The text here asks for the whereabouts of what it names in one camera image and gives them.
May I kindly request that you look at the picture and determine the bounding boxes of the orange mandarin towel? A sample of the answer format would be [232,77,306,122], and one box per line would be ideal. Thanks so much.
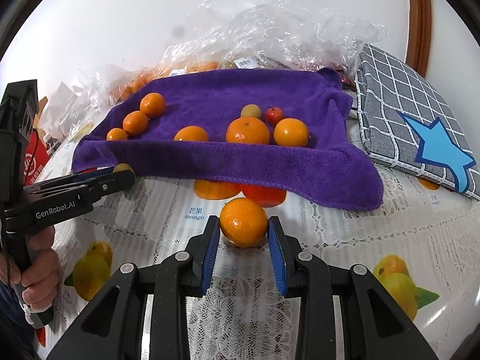
[174,125,209,141]

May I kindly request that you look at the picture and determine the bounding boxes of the large orange mandarin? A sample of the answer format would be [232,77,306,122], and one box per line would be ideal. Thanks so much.
[225,116,270,145]

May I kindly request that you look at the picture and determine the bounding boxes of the yellow-green round fruit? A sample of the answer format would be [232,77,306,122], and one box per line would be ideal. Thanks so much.
[240,104,262,119]

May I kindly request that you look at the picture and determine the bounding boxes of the small red apple-like fruit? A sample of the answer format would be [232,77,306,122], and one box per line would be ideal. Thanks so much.
[264,106,284,126]

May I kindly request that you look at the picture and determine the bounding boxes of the person's left hand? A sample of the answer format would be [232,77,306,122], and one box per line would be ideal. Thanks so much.
[1,226,59,310]

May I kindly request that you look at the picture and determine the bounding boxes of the cardboard box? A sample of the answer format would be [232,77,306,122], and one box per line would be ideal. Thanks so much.
[32,97,48,128]

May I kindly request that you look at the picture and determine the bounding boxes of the red paper bag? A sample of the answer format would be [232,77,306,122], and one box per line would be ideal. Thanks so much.
[24,129,50,186]

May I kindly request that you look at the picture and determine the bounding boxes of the purple plush towel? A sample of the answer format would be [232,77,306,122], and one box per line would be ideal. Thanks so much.
[72,68,383,211]

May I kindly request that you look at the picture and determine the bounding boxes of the grey checkered cloth blue star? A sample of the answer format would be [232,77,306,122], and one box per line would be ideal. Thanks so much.
[355,44,479,199]

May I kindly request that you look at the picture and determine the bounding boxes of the clear plastic fruit bags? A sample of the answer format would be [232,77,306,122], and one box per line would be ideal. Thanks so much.
[37,0,386,141]

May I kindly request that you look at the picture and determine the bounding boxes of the brown wooden door frame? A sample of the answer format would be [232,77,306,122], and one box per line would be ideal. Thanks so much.
[405,0,432,77]

